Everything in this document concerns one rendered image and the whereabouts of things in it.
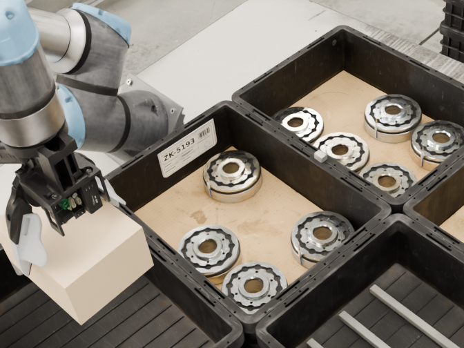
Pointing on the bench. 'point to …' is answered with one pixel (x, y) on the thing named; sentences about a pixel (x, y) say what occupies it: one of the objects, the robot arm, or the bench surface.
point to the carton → (88, 259)
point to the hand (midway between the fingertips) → (70, 237)
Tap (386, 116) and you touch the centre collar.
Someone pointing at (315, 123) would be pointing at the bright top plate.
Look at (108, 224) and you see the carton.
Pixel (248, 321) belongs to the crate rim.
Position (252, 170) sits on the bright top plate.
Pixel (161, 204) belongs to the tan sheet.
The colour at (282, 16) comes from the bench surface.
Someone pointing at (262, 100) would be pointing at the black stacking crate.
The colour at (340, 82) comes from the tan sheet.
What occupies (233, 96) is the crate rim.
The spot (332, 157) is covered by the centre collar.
